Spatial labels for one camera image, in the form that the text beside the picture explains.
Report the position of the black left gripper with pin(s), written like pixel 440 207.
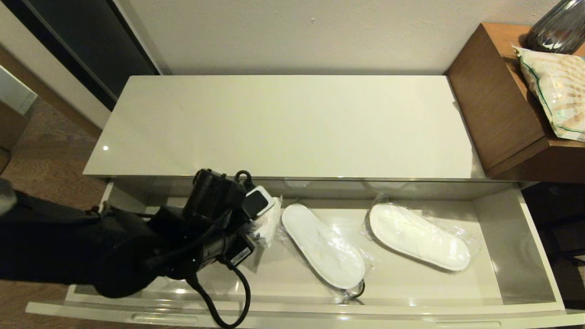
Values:
pixel 228 253

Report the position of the white tissue pack blue label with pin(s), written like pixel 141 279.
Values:
pixel 267 226

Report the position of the glossy white wide drawer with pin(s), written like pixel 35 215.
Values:
pixel 411 283

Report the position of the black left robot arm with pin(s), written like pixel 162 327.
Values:
pixel 55 246

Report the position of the glossy white low cabinet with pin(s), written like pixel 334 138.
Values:
pixel 274 128

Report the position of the dark glass door panel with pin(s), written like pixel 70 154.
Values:
pixel 91 41

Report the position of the white box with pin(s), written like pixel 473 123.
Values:
pixel 11 91

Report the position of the brown wooden side table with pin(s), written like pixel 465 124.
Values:
pixel 493 114

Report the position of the green-trimmed snack bag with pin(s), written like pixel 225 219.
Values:
pixel 557 91

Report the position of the dark ribbed glass vase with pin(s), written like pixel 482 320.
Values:
pixel 555 32

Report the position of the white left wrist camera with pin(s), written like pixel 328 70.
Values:
pixel 258 203

